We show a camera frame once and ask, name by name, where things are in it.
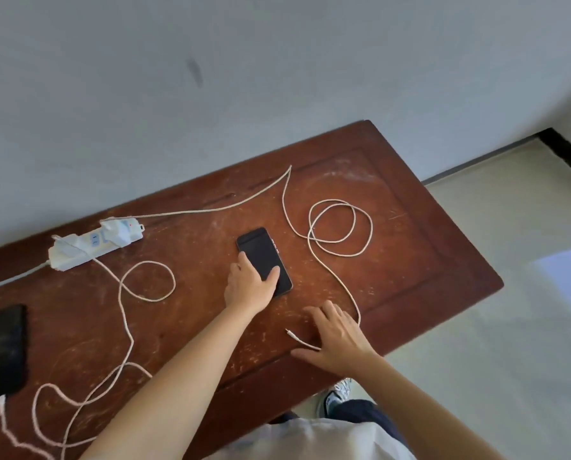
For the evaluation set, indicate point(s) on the person's right thumb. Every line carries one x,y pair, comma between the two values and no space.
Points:
307,354

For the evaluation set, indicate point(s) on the black smartphone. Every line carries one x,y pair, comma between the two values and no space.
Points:
2,352
261,253

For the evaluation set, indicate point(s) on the white shirt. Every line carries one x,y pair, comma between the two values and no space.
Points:
314,443

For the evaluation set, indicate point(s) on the person's right hand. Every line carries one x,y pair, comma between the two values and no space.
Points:
340,342

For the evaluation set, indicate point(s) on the dark blue trousers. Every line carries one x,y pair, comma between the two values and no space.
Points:
362,419

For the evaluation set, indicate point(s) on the white power strip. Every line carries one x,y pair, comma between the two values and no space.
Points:
93,249

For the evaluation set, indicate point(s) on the person's left hand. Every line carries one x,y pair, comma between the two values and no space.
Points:
247,289

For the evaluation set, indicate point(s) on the person's right forearm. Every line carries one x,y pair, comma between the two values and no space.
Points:
424,416

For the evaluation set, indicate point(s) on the white sneaker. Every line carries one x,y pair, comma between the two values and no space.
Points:
336,395

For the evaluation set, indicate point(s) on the person's right middle finger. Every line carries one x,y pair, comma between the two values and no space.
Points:
331,312

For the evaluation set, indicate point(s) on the person's left forearm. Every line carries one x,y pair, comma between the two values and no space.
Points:
170,388

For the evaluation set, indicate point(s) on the white charger plug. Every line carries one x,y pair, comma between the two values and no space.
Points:
67,244
117,229

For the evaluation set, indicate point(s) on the black baseboard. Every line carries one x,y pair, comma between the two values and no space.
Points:
568,153

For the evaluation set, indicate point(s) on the person's left thumb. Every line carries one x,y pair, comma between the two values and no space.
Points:
273,277

